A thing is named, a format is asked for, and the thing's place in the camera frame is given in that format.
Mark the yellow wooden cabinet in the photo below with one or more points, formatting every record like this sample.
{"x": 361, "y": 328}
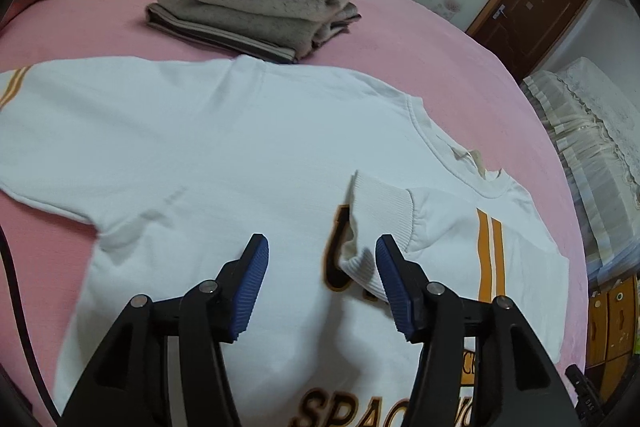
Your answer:
{"x": 615, "y": 322}

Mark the folded grey fuzzy sweater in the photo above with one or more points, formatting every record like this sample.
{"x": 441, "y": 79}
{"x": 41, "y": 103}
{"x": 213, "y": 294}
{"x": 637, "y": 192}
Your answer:
{"x": 235, "y": 2}

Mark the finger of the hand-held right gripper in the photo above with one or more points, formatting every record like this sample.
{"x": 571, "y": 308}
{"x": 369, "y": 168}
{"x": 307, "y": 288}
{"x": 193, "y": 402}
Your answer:
{"x": 582, "y": 394}

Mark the white sweatshirt with orange stripes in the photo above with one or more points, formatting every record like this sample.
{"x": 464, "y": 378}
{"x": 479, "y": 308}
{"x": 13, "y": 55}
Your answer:
{"x": 200, "y": 147}

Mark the folded striped garment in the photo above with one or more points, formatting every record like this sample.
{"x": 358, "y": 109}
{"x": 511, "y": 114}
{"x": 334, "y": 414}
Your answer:
{"x": 200, "y": 32}

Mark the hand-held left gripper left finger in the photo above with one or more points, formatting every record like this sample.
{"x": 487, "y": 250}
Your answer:
{"x": 250, "y": 287}

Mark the brown wooden door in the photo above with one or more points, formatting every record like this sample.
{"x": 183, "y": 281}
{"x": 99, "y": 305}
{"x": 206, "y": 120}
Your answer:
{"x": 535, "y": 7}

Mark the pink bed sheet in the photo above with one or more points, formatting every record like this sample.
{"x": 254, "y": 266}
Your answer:
{"x": 425, "y": 57}

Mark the cream lace-covered sofa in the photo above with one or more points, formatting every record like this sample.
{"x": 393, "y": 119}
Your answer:
{"x": 590, "y": 132}

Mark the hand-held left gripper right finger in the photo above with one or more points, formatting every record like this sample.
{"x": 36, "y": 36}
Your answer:
{"x": 395, "y": 287}

